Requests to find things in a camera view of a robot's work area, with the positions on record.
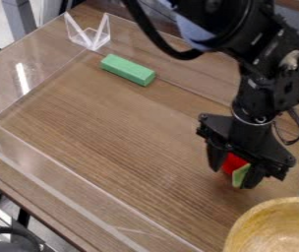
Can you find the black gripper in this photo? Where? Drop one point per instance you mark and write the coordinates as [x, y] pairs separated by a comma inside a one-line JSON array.
[[228, 135]]

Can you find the red felt strawberry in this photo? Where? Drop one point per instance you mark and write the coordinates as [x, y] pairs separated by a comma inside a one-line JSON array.
[[235, 167]]

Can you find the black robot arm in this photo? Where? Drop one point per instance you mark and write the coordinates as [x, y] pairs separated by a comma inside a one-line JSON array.
[[244, 29]]

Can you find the wooden bowl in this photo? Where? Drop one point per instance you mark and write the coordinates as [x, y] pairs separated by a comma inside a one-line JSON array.
[[267, 228]]

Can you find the clear acrylic tray walls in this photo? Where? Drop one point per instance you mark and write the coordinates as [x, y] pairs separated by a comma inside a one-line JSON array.
[[100, 157]]

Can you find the green rectangular block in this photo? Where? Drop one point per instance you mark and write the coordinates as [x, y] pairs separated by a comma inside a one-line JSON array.
[[128, 70]]

